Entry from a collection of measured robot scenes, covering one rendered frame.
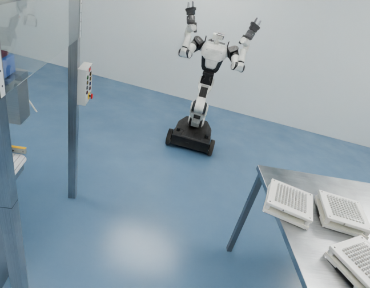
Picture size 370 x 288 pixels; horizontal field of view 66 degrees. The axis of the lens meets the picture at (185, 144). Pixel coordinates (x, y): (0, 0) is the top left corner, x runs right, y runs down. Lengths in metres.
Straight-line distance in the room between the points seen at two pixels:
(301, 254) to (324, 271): 0.11
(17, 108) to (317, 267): 1.53
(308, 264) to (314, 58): 3.73
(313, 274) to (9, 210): 1.35
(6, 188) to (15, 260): 0.46
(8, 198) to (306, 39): 4.26
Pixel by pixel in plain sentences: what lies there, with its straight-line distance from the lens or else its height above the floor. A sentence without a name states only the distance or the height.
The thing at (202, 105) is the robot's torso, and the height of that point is 0.61.
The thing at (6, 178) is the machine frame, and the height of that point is 1.02.
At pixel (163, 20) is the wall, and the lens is 4.74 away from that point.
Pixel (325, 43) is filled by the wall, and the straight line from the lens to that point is 4.84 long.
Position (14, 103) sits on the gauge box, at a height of 1.21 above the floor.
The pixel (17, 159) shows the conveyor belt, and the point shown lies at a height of 0.89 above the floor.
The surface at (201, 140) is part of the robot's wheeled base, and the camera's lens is 3.40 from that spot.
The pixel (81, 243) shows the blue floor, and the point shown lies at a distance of 2.36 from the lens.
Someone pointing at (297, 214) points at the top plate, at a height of 0.91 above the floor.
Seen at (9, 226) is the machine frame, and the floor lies 0.74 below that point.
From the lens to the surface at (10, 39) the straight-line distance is 1.19.
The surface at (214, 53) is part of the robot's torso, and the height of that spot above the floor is 1.15.
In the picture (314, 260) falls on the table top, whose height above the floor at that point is 0.84.
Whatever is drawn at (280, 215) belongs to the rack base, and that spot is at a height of 0.87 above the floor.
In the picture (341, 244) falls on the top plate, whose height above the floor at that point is 0.91.
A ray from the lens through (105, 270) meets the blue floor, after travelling 2.23.
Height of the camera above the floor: 1.85
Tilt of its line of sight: 31 degrees down
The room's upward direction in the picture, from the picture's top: 14 degrees clockwise
